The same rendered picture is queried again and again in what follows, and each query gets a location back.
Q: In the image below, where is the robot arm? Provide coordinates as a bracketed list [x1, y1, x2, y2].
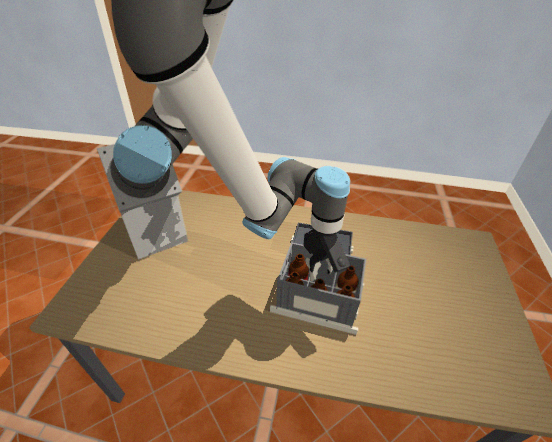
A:
[111, 0, 350, 239]

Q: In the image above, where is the grey plastic crate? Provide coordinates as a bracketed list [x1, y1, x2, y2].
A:
[276, 246, 366, 326]

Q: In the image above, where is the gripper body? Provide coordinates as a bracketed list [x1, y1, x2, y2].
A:
[303, 228, 337, 261]

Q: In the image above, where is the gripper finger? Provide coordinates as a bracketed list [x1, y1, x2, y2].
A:
[325, 259, 333, 275]
[305, 254, 321, 282]

